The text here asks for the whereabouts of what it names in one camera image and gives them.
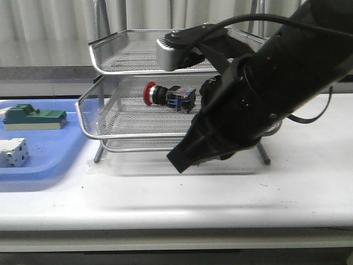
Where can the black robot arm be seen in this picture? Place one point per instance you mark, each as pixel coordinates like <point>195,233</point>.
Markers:
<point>255,90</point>

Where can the silver mesh top tray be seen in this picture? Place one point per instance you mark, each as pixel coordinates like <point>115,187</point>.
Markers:
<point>130,52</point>

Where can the blue plastic tray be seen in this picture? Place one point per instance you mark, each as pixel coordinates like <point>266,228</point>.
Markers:
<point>51,152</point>

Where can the white electrical block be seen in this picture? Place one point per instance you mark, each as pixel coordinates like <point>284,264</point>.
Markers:
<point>14,152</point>

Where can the green and beige block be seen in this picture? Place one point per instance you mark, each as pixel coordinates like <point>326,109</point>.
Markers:
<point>26,117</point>

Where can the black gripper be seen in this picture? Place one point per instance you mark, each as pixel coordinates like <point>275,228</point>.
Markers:
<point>230,120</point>

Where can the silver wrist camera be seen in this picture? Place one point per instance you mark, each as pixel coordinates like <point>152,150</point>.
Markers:
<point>168,57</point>

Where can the red emergency stop button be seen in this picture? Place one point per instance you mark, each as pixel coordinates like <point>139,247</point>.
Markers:
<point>180,99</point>

